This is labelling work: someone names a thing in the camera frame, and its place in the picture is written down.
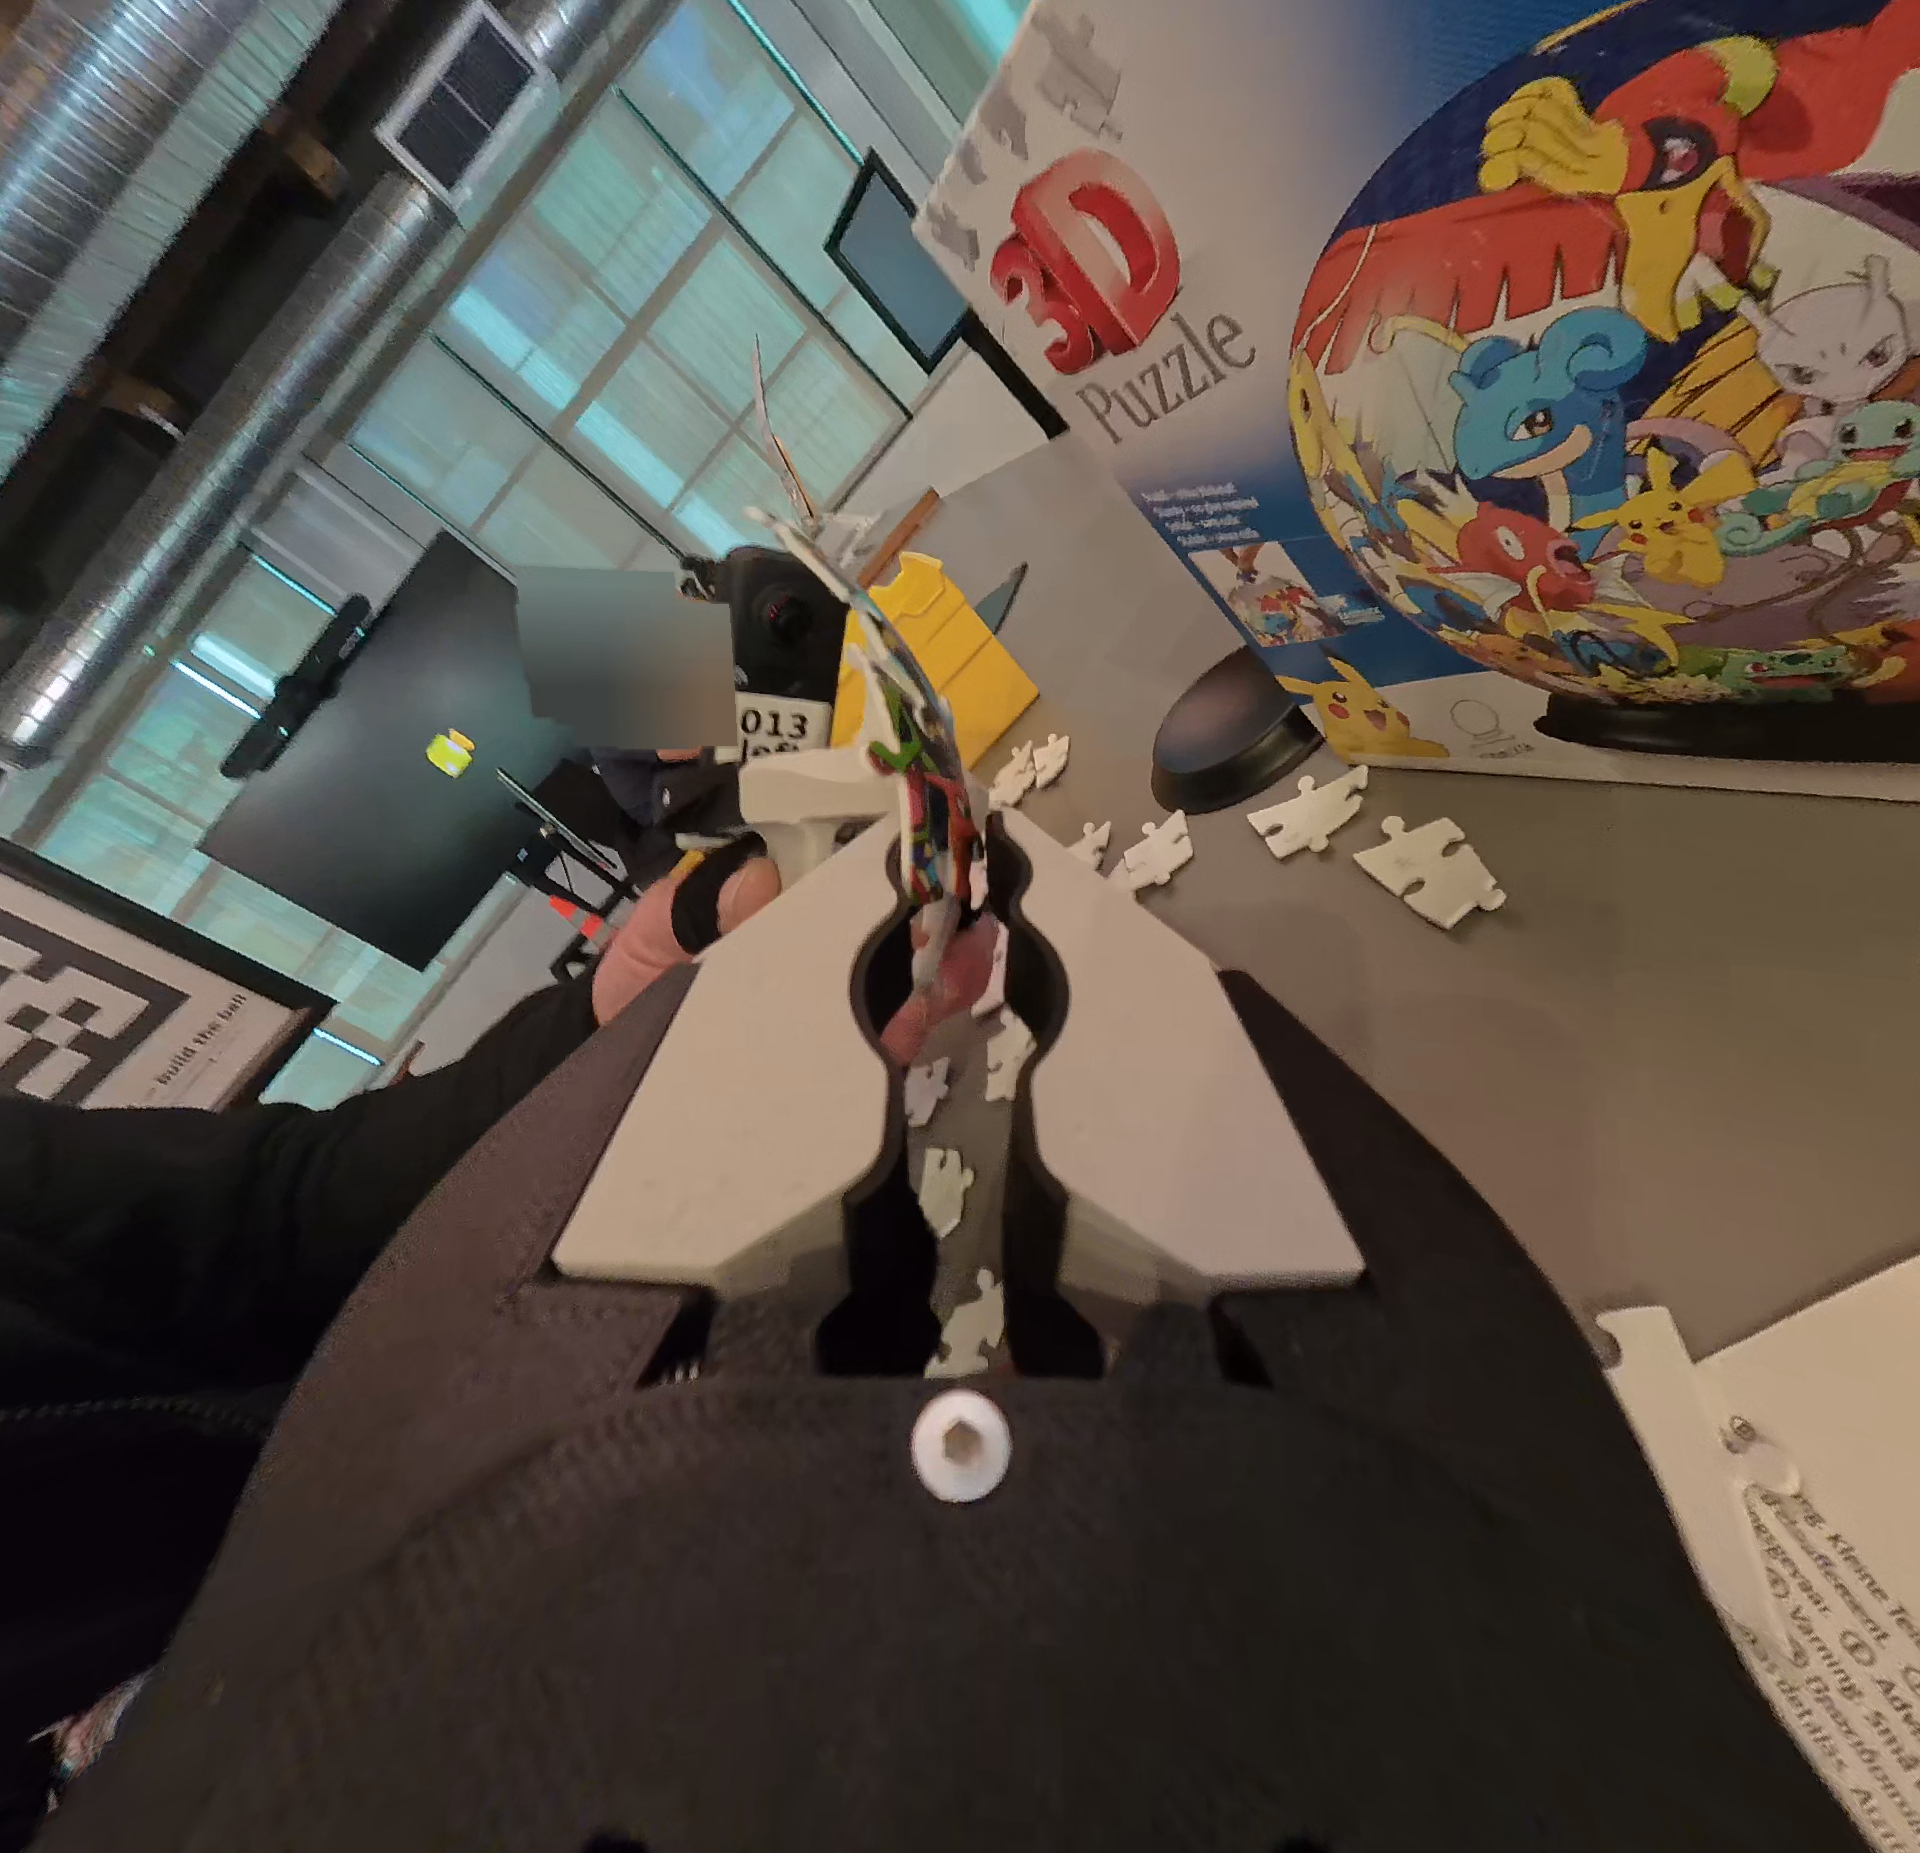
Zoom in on silver ribbed ventilation duct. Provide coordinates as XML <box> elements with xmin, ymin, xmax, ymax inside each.
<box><xmin>0</xmin><ymin>0</ymin><xmax>740</xmax><ymax>774</ymax></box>
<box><xmin>0</xmin><ymin>0</ymin><xmax>362</xmax><ymax>401</ymax></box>

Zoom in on yellow plastic case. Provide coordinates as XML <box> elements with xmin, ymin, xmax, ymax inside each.
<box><xmin>832</xmin><ymin>548</ymin><xmax>1042</xmax><ymax>774</ymax></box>

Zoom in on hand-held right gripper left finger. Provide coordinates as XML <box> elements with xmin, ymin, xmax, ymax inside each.
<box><xmin>547</xmin><ymin>820</ymin><xmax>961</xmax><ymax>1384</ymax></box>

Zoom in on person's black jacket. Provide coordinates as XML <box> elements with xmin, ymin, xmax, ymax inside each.
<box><xmin>0</xmin><ymin>1283</ymin><xmax>302</xmax><ymax>1853</ymax></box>

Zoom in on white ceiling vent grille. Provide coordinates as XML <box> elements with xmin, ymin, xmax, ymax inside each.
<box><xmin>373</xmin><ymin>0</ymin><xmax>554</xmax><ymax>209</ymax></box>

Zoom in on white puzzle pieces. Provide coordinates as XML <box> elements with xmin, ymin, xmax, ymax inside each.
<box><xmin>899</xmin><ymin>734</ymin><xmax>1809</xmax><ymax>1503</ymax></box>

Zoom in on white instruction sheet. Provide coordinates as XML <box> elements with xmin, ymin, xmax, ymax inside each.
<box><xmin>1595</xmin><ymin>1252</ymin><xmax>1920</xmax><ymax>1853</ymax></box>

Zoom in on person's left forearm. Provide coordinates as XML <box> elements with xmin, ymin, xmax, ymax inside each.
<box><xmin>0</xmin><ymin>975</ymin><xmax>609</xmax><ymax>1316</ymax></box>

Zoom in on colourful cartoon puzzle box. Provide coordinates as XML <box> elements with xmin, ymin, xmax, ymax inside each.
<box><xmin>911</xmin><ymin>0</ymin><xmax>1920</xmax><ymax>774</ymax></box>

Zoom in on black framed white sign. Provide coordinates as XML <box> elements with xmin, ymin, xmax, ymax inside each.
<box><xmin>0</xmin><ymin>836</ymin><xmax>335</xmax><ymax>1112</ymax></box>

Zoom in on small white puzzle section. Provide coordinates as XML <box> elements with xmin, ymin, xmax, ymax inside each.
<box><xmin>744</xmin><ymin>511</ymin><xmax>961</xmax><ymax>835</ymax></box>

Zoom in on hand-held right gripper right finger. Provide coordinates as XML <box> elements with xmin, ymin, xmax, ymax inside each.
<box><xmin>981</xmin><ymin>815</ymin><xmax>1368</xmax><ymax>1384</ymax></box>

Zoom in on black video bar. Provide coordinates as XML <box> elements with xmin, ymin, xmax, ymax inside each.
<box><xmin>217</xmin><ymin>596</ymin><xmax>373</xmax><ymax>778</ymax></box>

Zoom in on small black wall screen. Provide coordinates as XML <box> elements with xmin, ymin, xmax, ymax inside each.
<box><xmin>822</xmin><ymin>147</ymin><xmax>978</xmax><ymax>375</ymax></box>

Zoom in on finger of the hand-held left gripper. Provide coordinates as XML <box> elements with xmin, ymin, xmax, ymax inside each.
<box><xmin>738</xmin><ymin>750</ymin><xmax>902</xmax><ymax>835</ymax></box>

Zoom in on black wall monitor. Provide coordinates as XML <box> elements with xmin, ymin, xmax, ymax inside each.
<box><xmin>194</xmin><ymin>530</ymin><xmax>662</xmax><ymax>975</ymax></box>

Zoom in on person's left hand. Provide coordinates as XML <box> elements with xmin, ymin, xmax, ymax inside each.
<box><xmin>591</xmin><ymin>854</ymin><xmax>1003</xmax><ymax>1063</ymax></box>

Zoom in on black round ball stand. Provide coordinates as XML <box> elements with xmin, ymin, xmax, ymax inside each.
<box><xmin>1152</xmin><ymin>644</ymin><xmax>1326</xmax><ymax>816</ymax></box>

